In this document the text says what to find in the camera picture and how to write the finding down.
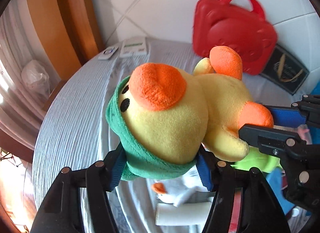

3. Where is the yellow duck plush green hood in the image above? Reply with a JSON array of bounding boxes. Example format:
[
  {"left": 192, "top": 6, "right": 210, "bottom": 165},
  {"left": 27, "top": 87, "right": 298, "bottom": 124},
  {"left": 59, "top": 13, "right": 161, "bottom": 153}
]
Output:
[{"left": 106, "top": 46, "right": 274, "bottom": 181}]

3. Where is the green frog plush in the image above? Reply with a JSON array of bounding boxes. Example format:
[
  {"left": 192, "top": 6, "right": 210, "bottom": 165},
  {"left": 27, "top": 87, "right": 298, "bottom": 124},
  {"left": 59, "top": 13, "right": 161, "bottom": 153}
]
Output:
[{"left": 232, "top": 147, "right": 282, "bottom": 173}]

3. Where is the dark green gift box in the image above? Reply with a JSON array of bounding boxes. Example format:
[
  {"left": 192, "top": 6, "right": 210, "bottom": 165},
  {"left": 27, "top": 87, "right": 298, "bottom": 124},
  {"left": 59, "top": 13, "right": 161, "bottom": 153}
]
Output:
[{"left": 260, "top": 44, "right": 310, "bottom": 95}]

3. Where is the white lint roller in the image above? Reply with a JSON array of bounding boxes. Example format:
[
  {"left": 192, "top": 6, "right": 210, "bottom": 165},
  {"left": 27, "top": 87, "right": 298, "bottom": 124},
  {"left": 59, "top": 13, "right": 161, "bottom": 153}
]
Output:
[{"left": 155, "top": 202, "right": 212, "bottom": 226}]

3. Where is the striped light blue bedsheet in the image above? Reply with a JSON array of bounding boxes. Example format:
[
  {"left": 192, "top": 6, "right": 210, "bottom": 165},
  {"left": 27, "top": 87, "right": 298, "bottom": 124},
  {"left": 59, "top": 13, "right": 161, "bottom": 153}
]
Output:
[{"left": 32, "top": 38, "right": 313, "bottom": 233}]

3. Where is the pink curtain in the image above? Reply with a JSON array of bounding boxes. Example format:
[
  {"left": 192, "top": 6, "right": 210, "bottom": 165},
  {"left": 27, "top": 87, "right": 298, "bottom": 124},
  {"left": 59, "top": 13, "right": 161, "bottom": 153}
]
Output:
[{"left": 1, "top": 0, "right": 61, "bottom": 150}]

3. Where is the red bear-face case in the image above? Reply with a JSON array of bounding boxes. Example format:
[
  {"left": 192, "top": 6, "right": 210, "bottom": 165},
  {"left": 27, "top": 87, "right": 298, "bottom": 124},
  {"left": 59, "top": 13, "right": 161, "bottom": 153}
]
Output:
[{"left": 193, "top": 0, "right": 278, "bottom": 75}]

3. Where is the clear plastic bag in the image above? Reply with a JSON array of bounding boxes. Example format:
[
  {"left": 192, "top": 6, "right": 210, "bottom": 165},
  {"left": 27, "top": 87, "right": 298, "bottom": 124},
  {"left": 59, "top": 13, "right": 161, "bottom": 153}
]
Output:
[{"left": 21, "top": 60, "right": 50, "bottom": 108}]

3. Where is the small white remote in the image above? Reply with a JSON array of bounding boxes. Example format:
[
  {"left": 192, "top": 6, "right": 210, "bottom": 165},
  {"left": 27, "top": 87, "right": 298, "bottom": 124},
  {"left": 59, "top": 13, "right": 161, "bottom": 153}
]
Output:
[{"left": 98, "top": 45, "right": 119, "bottom": 61}]

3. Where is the white remote control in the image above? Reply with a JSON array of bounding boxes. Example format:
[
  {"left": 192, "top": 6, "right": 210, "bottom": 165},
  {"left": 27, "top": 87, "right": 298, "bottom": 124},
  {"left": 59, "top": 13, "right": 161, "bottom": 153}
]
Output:
[{"left": 120, "top": 37, "right": 147, "bottom": 58}]

